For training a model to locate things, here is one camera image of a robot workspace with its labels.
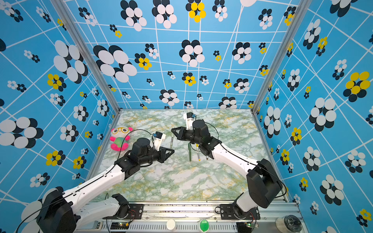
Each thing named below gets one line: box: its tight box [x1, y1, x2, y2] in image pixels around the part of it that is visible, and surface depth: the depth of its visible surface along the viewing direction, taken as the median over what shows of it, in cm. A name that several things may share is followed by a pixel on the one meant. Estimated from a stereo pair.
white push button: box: [166, 218, 177, 232], surface depth 65 cm
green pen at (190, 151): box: [187, 142, 192, 162], surface depth 98 cm
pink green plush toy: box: [109, 126, 134, 152], surface depth 98 cm
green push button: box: [199, 219, 210, 233], surface depth 63 cm
